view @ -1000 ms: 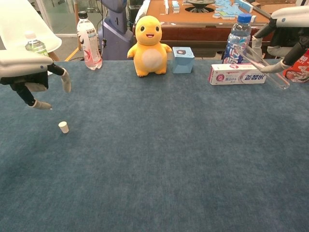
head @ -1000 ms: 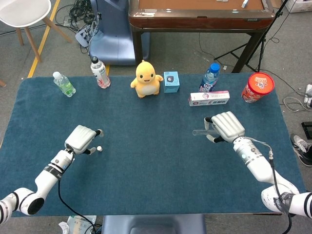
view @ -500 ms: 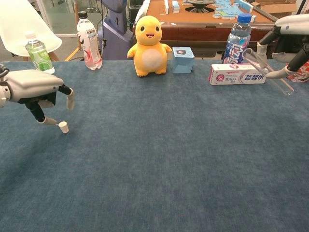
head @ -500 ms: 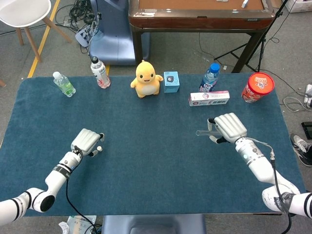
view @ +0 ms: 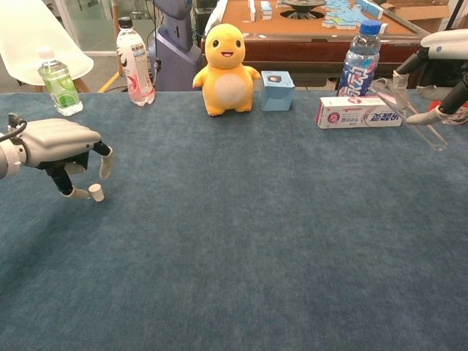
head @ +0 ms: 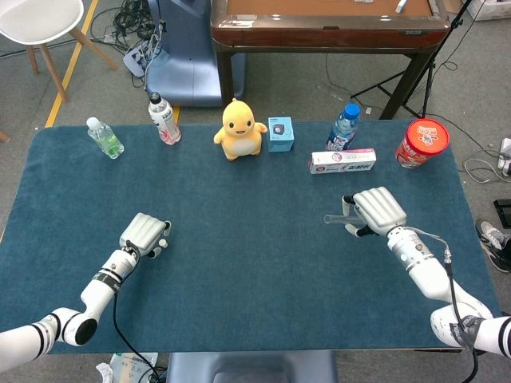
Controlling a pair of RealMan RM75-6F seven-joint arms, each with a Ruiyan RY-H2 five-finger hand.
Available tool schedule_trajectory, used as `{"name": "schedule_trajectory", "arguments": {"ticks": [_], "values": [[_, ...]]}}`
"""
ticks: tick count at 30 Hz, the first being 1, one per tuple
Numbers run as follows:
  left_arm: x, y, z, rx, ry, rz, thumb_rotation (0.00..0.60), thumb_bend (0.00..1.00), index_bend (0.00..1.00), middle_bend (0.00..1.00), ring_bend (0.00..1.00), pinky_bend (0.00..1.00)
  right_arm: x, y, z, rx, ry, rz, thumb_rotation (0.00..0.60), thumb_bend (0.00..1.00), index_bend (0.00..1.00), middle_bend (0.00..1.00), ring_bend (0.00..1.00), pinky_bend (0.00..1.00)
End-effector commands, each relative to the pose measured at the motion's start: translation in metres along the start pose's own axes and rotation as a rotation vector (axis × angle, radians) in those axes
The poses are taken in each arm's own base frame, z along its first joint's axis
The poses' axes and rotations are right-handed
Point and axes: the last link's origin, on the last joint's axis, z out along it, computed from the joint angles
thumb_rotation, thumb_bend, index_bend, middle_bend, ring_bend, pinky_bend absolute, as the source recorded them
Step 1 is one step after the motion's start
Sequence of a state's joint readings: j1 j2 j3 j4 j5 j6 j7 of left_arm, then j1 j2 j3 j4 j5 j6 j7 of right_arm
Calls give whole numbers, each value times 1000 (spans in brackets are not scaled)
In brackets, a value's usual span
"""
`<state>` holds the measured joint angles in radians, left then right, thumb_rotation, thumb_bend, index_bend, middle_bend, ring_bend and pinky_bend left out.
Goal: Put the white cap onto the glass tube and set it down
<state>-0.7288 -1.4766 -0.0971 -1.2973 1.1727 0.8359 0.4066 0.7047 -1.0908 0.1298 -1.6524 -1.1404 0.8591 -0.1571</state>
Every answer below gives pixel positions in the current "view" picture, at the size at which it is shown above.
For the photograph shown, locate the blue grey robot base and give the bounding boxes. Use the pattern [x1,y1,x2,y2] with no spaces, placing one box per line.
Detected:
[148,0,203,91]

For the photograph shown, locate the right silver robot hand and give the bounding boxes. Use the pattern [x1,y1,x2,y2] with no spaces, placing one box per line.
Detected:
[393,29,468,126]

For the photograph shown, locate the white chair wooden legs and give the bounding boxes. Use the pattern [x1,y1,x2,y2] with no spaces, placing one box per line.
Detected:
[0,0,95,94]

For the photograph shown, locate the transparent glass test tube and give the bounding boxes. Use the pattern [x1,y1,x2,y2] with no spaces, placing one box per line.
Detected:
[371,77,449,151]

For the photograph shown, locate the blue cap water bottle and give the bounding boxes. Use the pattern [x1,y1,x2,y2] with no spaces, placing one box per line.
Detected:
[336,20,382,98]

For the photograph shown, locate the black mahjong table centre dome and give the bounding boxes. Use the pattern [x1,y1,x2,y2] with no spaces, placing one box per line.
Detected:
[279,0,328,19]

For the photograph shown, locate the brown mahjong table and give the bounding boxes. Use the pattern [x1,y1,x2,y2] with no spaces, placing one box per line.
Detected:
[200,0,439,91]

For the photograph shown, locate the small white stopper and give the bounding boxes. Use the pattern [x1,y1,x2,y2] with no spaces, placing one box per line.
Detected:
[88,183,105,203]

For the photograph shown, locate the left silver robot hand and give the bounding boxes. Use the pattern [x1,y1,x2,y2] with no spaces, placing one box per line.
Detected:
[7,117,115,200]

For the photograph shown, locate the blue table mat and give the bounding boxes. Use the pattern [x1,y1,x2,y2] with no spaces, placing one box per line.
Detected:
[0,89,468,351]

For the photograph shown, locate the cardboard box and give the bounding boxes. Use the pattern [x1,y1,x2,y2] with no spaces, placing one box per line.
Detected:
[387,0,454,36]

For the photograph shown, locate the green label water bottle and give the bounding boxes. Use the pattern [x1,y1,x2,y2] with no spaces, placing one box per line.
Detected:
[37,47,84,116]

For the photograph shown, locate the pink label drink bottle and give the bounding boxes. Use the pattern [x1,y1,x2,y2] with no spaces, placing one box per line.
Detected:
[116,16,156,107]

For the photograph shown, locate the white pink toothpaste box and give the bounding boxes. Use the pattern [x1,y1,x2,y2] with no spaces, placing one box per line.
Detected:
[315,94,403,129]

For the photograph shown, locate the light blue small box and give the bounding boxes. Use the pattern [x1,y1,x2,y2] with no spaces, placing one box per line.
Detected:
[260,70,295,112]

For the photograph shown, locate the yellow plush duck toy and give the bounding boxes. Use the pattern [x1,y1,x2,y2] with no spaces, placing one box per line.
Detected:
[192,23,262,117]

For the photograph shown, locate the black tripod stand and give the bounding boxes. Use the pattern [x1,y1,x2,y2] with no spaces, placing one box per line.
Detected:
[437,0,461,36]

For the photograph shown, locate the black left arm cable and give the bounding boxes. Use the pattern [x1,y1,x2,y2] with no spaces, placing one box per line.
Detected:
[0,113,29,144]

